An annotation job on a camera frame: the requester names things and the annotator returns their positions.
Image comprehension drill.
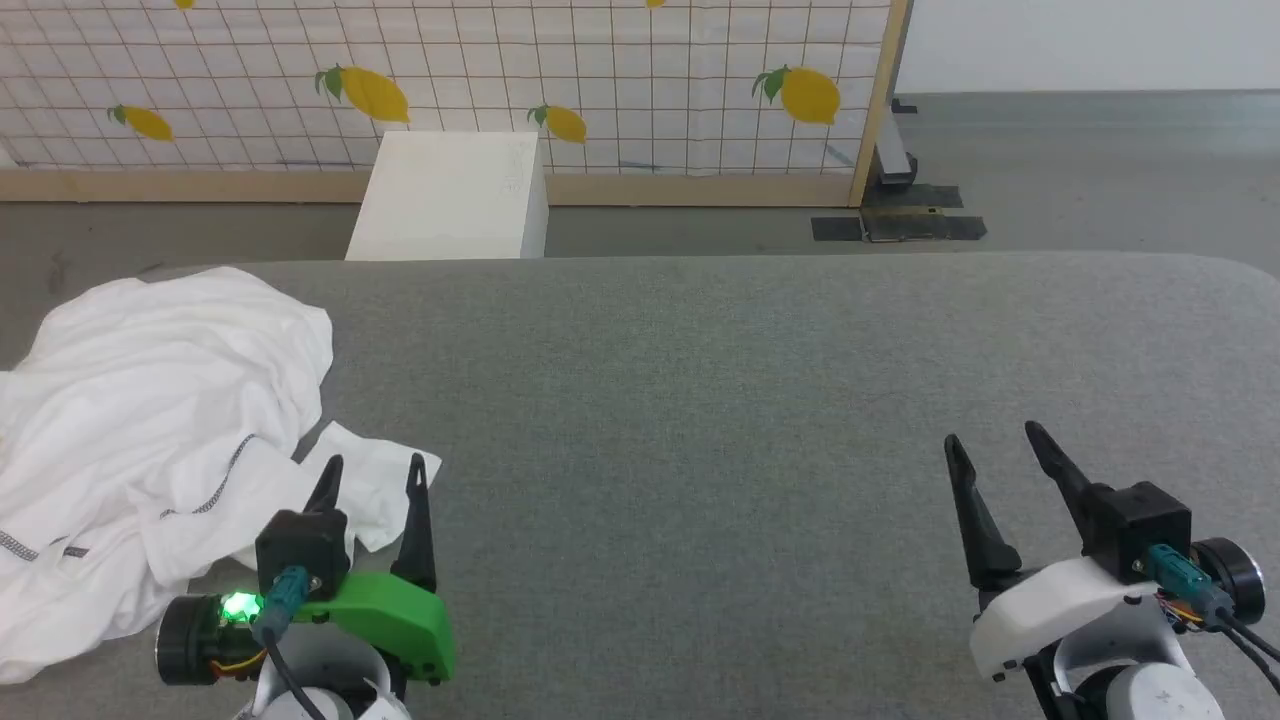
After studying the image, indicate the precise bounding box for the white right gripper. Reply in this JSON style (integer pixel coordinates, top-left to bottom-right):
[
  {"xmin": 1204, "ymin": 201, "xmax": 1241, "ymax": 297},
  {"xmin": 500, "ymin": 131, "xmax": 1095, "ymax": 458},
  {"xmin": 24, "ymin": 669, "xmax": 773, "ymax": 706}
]
[{"xmin": 944, "ymin": 421, "xmax": 1267, "ymax": 684}]

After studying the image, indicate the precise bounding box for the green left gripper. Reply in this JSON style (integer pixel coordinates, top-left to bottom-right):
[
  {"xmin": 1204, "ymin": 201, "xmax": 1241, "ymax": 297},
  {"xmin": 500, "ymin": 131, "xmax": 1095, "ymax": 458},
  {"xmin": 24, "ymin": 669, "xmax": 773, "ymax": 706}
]
[{"xmin": 157, "ymin": 453, "xmax": 456, "ymax": 687}]

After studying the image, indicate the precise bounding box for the white t-shirt with grey stitching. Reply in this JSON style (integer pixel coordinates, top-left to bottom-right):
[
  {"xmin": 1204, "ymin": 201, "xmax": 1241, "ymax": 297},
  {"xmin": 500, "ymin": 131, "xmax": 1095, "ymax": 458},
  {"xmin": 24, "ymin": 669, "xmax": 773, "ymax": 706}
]
[{"xmin": 0, "ymin": 266, "xmax": 443, "ymax": 686}]

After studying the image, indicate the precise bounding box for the metal partition foot with tape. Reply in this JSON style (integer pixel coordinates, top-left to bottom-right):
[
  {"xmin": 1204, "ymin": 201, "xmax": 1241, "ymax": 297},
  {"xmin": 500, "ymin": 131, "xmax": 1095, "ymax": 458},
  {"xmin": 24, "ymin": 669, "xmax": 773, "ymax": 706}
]
[{"xmin": 811, "ymin": 95, "xmax": 989, "ymax": 244}]

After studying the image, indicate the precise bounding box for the white rectangular box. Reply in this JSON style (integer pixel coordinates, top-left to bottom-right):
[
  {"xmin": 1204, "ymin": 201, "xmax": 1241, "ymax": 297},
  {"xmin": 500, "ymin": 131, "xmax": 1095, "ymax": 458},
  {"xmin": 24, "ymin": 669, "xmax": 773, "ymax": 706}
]
[{"xmin": 345, "ymin": 131, "xmax": 550, "ymax": 261}]

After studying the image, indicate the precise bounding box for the grey felt table cover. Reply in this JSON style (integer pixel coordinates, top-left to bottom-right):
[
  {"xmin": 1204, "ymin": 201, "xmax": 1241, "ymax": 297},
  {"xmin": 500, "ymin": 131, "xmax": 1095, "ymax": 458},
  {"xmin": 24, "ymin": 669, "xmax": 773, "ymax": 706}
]
[{"xmin": 0, "ymin": 252, "xmax": 1280, "ymax": 720}]

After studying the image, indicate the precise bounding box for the lemon print partition panel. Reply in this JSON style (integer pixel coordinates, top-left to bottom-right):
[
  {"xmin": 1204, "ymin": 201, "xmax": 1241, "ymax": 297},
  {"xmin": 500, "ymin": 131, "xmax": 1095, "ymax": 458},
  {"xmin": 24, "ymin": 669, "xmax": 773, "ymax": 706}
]
[{"xmin": 0, "ymin": 0, "xmax": 912, "ymax": 209}]

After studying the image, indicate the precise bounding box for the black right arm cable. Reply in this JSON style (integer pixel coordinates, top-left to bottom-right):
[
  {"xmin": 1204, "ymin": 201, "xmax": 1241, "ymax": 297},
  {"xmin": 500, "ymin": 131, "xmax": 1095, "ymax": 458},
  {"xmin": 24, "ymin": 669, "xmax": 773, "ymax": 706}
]
[{"xmin": 1148, "ymin": 545, "xmax": 1280, "ymax": 693}]

